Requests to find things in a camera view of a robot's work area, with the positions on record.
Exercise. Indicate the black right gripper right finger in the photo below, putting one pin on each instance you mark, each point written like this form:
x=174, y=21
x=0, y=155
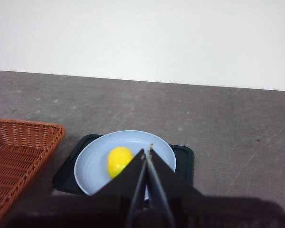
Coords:
x=204, y=213

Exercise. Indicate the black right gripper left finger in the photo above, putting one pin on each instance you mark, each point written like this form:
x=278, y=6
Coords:
x=85, y=211

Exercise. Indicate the blue round plate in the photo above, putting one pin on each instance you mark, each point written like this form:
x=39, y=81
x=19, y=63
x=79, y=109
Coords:
x=95, y=166

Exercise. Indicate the yellow lemon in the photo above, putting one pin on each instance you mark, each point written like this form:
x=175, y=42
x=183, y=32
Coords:
x=118, y=161

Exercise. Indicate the brown wicker basket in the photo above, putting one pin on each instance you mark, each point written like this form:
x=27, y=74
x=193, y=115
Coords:
x=16, y=161

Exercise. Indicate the black flat tray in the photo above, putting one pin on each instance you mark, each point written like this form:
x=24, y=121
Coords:
x=66, y=175

